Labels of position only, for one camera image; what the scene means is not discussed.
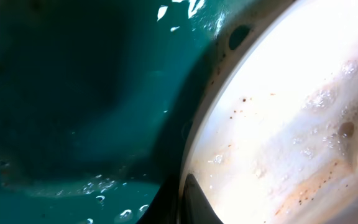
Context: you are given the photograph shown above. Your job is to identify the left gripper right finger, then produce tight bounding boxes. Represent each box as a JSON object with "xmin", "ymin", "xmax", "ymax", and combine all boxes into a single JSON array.
[{"xmin": 181, "ymin": 174, "xmax": 223, "ymax": 224}]

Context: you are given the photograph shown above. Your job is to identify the teal plastic tray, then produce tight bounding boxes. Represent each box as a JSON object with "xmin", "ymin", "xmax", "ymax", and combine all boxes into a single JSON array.
[{"xmin": 0, "ymin": 0, "xmax": 260, "ymax": 224}]

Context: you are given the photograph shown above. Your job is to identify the white plate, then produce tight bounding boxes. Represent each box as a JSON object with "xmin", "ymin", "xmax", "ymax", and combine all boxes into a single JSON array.
[{"xmin": 179, "ymin": 1, "xmax": 358, "ymax": 223}]

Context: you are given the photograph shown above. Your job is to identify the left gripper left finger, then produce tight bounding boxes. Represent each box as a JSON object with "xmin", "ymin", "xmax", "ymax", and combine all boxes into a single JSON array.
[{"xmin": 137, "ymin": 175, "xmax": 179, "ymax": 224}]

